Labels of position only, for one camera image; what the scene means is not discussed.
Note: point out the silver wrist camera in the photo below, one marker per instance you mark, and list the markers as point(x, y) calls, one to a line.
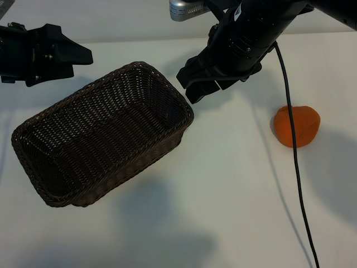
point(184, 9)

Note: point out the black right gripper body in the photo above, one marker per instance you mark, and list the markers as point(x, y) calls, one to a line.
point(240, 62)

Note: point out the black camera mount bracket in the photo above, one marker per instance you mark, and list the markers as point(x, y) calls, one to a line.
point(221, 11)

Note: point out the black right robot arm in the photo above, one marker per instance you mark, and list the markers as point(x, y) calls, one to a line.
point(279, 16)

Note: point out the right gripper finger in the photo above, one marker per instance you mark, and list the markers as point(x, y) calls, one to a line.
point(202, 92)
point(198, 71)

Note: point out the soft orange toy fruit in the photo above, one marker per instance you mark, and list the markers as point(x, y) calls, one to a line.
point(305, 128)

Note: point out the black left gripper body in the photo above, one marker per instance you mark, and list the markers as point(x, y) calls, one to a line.
point(19, 56)

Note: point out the dark brown woven basket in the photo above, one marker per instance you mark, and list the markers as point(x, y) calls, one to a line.
point(106, 134)

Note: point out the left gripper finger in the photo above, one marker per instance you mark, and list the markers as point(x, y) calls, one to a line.
point(69, 53)
point(53, 75)

